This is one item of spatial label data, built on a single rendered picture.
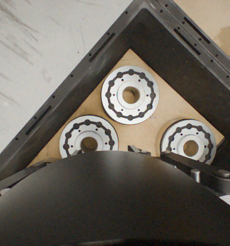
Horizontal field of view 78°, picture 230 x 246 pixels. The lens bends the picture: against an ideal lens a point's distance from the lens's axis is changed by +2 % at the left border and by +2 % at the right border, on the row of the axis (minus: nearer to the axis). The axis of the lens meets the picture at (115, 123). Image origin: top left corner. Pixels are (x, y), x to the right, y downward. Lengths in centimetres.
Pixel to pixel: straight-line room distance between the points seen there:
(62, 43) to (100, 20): 12
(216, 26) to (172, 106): 18
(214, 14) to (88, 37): 29
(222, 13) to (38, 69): 44
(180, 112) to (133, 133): 10
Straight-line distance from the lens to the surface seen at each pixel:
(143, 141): 29
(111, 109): 24
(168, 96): 30
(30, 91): 46
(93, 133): 24
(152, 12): 22
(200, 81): 25
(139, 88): 25
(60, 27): 48
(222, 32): 39
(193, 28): 24
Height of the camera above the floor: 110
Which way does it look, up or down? 85 degrees down
